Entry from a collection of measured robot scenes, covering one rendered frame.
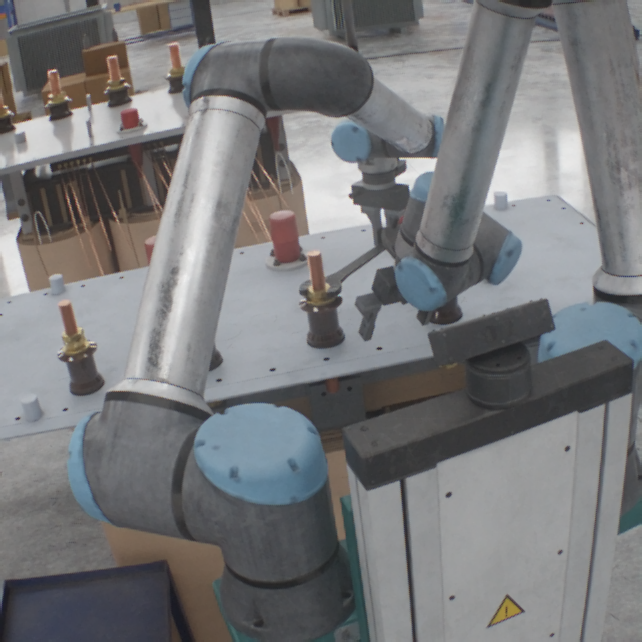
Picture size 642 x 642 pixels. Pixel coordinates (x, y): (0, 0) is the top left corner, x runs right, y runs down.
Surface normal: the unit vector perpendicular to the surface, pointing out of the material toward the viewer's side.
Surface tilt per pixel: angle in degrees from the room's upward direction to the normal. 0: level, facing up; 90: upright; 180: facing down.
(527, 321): 62
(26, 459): 0
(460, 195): 102
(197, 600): 90
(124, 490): 67
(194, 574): 90
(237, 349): 0
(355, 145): 90
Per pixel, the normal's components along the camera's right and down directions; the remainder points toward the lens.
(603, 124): -0.53, 0.42
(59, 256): 0.18, 0.44
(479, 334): 0.24, -0.06
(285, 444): -0.04, -0.87
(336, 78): 0.45, 0.33
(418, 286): -0.72, 0.47
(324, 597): 0.56, -0.02
